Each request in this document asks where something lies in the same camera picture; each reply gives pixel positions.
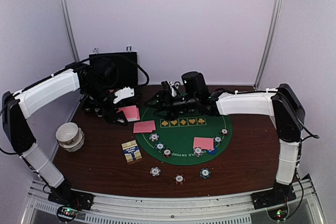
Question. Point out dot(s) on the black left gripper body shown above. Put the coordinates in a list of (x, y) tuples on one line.
[(107, 115)]

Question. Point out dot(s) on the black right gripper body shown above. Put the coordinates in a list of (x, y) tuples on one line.
[(176, 106)]

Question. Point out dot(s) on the pink playing card deck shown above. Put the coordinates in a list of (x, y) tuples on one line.
[(131, 113)]

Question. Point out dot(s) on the pink cards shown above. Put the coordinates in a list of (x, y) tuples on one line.
[(144, 127), (204, 143)]

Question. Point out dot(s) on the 10 chips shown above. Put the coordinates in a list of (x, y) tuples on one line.
[(197, 152), (154, 137)]

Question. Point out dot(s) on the blue white 10 chip stack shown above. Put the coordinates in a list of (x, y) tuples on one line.
[(155, 171)]

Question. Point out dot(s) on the red black 100 chip stack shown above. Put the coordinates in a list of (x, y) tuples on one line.
[(179, 179)]

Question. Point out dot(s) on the blue green 50 chip stack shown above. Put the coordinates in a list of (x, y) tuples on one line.
[(205, 173)]

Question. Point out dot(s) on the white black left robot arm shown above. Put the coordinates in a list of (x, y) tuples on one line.
[(19, 106)]

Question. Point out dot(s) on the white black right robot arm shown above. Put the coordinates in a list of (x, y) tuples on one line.
[(280, 103)]

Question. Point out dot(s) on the white left wrist cover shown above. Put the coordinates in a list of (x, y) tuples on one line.
[(122, 94)]

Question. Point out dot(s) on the round green poker mat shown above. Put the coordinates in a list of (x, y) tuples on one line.
[(178, 135)]

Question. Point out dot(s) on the card deck holder box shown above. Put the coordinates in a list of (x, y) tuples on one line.
[(131, 151)]

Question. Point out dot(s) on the white ceramic bowl stack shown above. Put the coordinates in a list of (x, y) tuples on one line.
[(70, 137)]

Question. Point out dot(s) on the black poker chip case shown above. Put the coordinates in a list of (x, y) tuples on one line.
[(90, 84)]

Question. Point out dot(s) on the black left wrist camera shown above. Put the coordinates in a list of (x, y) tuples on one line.
[(107, 71)]

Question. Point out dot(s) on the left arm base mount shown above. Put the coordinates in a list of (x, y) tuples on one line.
[(75, 199)]

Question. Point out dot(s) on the aluminium front rail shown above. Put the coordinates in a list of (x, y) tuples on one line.
[(234, 208)]

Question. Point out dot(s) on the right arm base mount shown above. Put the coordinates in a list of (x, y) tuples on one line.
[(273, 199)]

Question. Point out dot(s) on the left aluminium frame post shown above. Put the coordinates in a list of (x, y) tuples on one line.
[(69, 30)]

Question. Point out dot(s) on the aluminium frame post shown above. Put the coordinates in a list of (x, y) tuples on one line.
[(276, 10), (69, 30)]

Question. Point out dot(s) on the right aluminium frame post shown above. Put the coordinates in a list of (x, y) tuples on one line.
[(276, 10)]

